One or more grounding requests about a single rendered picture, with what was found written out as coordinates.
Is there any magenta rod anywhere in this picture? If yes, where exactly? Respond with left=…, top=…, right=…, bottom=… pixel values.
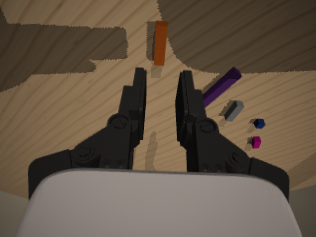
left=251, top=136, right=261, bottom=149

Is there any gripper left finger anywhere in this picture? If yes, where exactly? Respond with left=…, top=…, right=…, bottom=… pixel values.
left=28, top=67, right=147, bottom=199

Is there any orange rod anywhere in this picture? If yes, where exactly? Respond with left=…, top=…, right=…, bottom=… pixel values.
left=154, top=21, right=168, bottom=66

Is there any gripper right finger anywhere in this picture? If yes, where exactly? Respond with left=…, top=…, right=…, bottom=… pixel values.
left=175, top=70, right=290, bottom=203

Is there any purple rod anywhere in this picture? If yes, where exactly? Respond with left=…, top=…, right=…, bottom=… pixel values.
left=203, top=67, right=242, bottom=107

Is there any small dark blue cube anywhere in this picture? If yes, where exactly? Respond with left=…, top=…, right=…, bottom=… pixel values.
left=254, top=118, right=266, bottom=129

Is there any grey rectangular block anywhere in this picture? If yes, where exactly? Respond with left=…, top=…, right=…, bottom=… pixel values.
left=224, top=100, right=244, bottom=122

